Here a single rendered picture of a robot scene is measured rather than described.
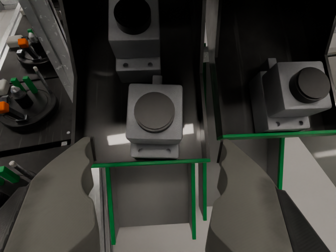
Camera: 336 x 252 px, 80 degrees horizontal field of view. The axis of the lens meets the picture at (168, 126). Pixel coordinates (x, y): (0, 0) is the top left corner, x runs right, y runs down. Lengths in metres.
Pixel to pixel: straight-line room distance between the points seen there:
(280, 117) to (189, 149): 0.10
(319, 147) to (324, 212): 1.39
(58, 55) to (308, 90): 0.24
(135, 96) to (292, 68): 0.14
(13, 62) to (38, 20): 0.62
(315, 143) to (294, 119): 1.79
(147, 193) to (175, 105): 0.23
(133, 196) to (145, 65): 0.24
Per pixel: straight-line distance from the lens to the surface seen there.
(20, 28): 1.04
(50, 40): 0.25
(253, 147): 0.40
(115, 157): 0.22
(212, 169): 0.38
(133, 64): 0.21
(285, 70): 0.21
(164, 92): 0.16
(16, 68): 0.82
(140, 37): 0.19
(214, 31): 0.25
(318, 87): 0.21
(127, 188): 0.37
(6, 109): 0.53
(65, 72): 0.26
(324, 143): 2.07
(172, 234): 0.53
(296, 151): 0.71
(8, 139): 0.61
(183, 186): 0.36
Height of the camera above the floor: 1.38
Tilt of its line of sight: 53 degrees down
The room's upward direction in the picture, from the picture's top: 1 degrees clockwise
